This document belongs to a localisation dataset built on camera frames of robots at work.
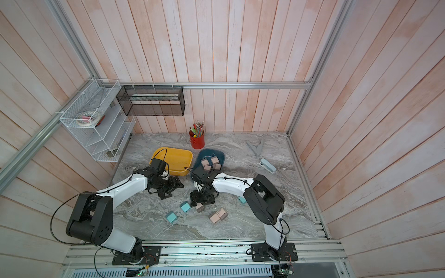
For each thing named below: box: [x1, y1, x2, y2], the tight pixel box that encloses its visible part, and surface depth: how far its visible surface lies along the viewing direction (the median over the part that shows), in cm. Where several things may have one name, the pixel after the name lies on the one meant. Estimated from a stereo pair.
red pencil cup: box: [188, 119, 206, 150], surface depth 109 cm
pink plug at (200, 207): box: [194, 202, 206, 213], surface depth 86 cm
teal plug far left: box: [166, 212, 177, 223], surface depth 84 cm
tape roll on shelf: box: [76, 112, 101, 127], surface depth 75 cm
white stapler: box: [259, 158, 277, 174], surface depth 102 cm
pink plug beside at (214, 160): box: [210, 155, 220, 164], surface depth 106 cm
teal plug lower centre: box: [179, 201, 192, 213], surface depth 87 cm
